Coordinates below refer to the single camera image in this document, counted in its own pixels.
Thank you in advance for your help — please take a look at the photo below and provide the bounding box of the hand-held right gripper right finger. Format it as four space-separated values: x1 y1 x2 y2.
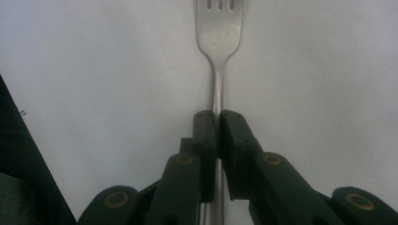
219 110 345 225

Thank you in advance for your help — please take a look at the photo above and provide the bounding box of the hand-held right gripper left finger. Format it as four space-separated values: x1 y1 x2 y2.
145 110 219 225

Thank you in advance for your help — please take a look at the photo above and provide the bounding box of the metal fork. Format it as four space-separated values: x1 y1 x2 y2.
196 0 245 225

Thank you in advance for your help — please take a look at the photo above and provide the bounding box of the white table sheet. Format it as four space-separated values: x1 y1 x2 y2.
0 0 398 225

